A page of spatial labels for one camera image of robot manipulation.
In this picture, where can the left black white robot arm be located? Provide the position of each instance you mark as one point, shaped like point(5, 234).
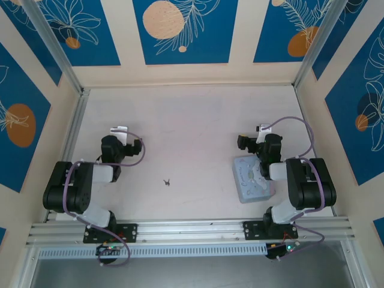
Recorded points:
point(75, 186)

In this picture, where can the left small circuit board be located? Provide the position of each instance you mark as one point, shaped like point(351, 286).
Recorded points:
point(109, 248)

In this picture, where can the small circuit board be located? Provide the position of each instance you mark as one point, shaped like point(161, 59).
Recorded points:
point(283, 249)
point(109, 248)

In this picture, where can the right small circuit board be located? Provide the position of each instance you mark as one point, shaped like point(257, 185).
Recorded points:
point(283, 249)

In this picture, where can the grey metal panel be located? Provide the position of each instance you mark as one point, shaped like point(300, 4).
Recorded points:
point(192, 274)

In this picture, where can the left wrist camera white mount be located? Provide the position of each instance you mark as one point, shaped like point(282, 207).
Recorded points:
point(118, 130)

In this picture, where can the aluminium side rail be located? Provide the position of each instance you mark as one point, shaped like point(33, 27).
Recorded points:
point(75, 126)
point(315, 150)

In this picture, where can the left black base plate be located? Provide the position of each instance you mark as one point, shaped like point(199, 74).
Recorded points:
point(132, 232)

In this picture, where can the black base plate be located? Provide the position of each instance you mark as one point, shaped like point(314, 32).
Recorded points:
point(253, 230)
point(132, 232)

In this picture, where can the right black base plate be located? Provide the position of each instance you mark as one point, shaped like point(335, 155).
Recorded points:
point(253, 230)

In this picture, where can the aluminium cross rail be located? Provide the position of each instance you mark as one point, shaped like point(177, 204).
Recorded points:
point(192, 229)

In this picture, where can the aluminium frame post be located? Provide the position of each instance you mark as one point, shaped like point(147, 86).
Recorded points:
point(318, 42)
point(57, 51)

